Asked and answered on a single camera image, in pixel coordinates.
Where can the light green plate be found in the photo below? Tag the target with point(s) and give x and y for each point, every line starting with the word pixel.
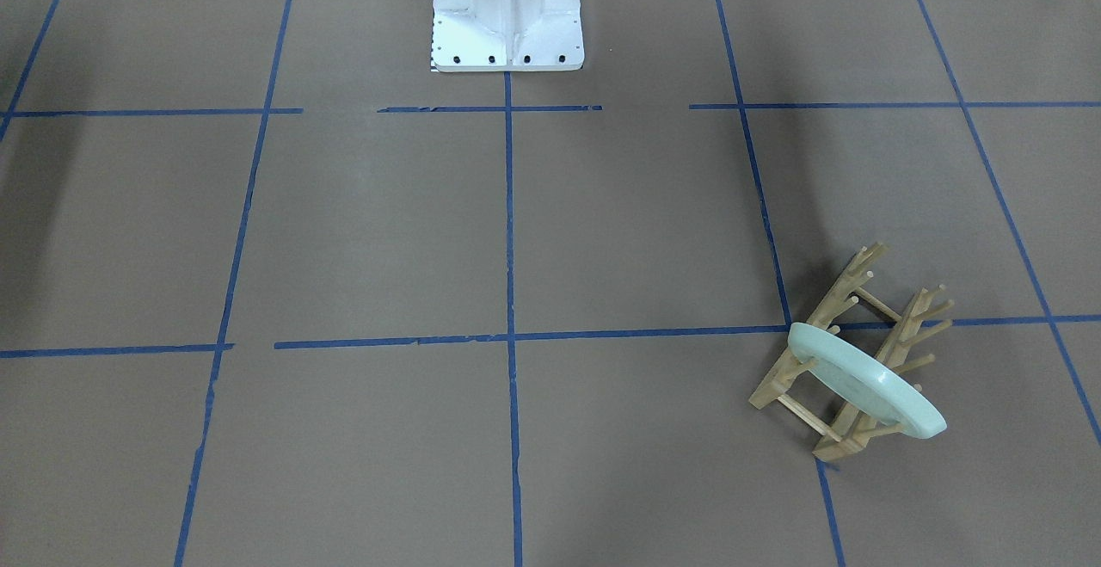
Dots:
pixel 864 382

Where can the wooden dish rack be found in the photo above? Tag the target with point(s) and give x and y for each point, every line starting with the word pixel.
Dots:
pixel 851 431

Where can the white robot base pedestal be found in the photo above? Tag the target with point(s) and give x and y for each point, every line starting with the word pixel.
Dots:
pixel 507 35

